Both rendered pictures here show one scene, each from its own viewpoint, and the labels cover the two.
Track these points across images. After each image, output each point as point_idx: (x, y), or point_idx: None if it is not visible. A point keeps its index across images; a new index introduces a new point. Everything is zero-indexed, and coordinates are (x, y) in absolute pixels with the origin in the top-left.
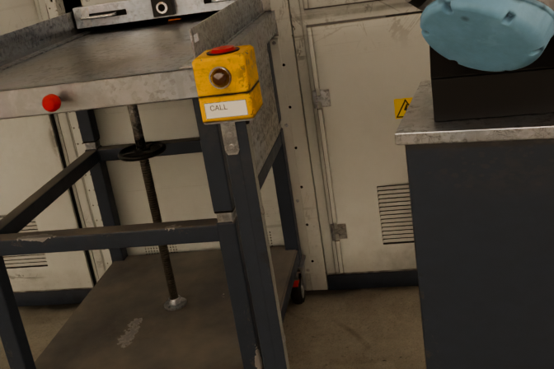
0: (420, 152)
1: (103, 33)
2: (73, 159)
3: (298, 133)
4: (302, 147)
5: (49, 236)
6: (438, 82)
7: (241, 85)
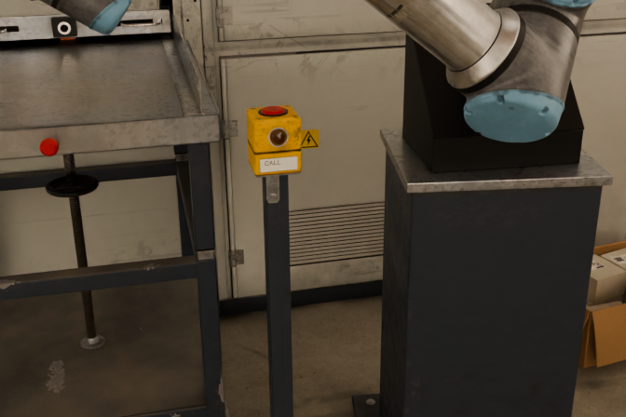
0: (424, 198)
1: None
2: None
3: None
4: None
5: (13, 282)
6: (438, 141)
7: (295, 143)
